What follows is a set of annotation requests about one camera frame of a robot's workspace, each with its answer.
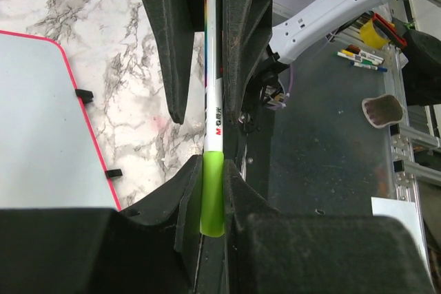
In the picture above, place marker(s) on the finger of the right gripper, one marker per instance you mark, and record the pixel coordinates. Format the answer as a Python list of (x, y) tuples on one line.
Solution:
[(246, 34), (171, 24)]

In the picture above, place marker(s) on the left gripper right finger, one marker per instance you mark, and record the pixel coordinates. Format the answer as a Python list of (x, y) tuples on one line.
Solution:
[(267, 251)]

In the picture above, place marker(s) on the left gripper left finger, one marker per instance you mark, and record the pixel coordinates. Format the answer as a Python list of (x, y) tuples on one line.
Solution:
[(149, 247)]

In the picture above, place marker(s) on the white marker pen body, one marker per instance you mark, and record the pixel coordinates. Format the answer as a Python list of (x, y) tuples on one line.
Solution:
[(213, 77)]

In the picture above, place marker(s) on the green marker cap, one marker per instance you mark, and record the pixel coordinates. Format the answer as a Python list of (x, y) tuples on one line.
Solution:
[(212, 203)]

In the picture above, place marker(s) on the pink-framed whiteboard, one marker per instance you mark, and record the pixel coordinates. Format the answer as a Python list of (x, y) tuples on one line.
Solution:
[(50, 157)]

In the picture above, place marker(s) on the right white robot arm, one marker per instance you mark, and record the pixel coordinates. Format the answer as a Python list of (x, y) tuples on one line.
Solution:
[(291, 38)]

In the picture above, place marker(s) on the black whiteboard clip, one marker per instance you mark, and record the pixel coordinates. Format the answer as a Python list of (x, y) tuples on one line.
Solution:
[(86, 96), (113, 173)]

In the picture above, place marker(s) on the yellow tape roll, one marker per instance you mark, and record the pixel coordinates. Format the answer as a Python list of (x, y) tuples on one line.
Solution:
[(373, 36)]

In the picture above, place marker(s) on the spare marker pens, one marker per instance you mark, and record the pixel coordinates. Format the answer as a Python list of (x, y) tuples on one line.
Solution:
[(361, 61)]

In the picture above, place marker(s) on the brown paw-shaped eraser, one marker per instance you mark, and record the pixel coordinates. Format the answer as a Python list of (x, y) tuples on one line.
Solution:
[(382, 111)]

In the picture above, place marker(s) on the aluminium frame rail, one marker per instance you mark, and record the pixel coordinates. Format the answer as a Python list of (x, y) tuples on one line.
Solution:
[(421, 80)]

